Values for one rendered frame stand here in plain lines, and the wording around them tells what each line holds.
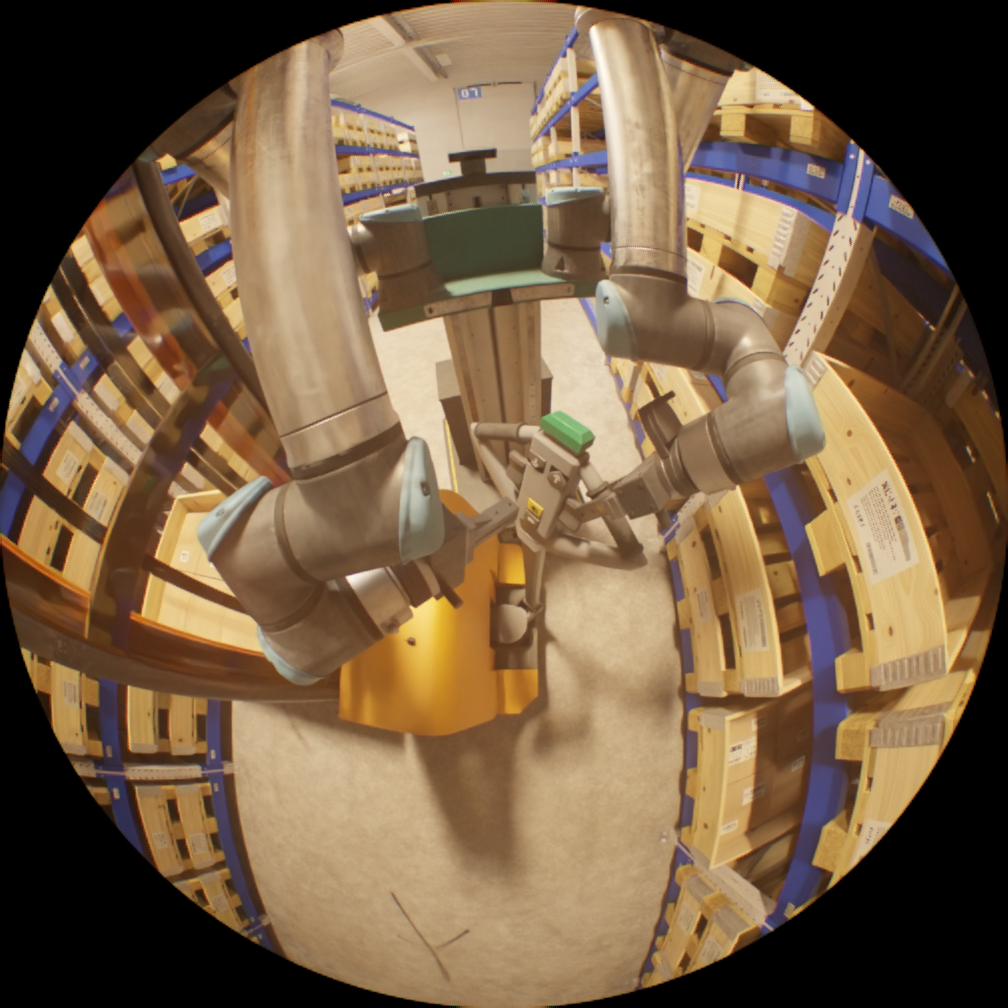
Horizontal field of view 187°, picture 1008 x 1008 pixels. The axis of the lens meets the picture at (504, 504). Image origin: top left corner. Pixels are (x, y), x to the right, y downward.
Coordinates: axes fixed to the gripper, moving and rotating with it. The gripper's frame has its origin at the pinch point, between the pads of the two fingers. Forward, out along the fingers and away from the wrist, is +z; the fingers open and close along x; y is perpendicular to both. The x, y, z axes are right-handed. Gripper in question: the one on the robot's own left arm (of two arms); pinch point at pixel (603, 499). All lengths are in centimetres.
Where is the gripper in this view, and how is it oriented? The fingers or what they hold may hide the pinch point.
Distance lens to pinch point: 49.5
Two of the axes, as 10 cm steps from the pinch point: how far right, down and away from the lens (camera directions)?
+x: 7.2, -4.6, 5.1
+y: 5.3, 8.5, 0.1
